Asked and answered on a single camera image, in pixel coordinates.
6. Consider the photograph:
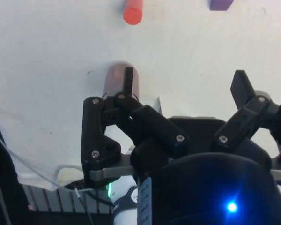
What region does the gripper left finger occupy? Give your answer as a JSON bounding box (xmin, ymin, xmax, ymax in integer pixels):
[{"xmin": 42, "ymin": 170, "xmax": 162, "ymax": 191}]
[{"xmin": 81, "ymin": 67, "xmax": 190, "ymax": 189}]

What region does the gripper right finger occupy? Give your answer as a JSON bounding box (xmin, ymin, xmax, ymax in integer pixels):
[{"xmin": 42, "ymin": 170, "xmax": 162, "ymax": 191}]
[{"xmin": 213, "ymin": 69, "xmax": 281, "ymax": 153}]

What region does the purple triangular block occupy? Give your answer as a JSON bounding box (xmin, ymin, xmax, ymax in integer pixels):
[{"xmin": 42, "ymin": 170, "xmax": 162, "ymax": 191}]
[{"xmin": 209, "ymin": 0, "xmax": 234, "ymax": 11}]

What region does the red cylinder block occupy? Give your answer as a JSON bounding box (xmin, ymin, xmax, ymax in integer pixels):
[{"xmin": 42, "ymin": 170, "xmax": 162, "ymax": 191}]
[{"xmin": 123, "ymin": 0, "xmax": 144, "ymax": 25}]

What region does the see-through pink cup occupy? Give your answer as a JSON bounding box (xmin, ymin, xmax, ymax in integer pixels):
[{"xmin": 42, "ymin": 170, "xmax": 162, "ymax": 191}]
[{"xmin": 102, "ymin": 60, "xmax": 141, "ymax": 101}]

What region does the grey cable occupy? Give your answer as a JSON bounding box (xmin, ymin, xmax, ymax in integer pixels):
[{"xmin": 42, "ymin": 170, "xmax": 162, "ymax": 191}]
[{"xmin": 0, "ymin": 125, "xmax": 98, "ymax": 193}]

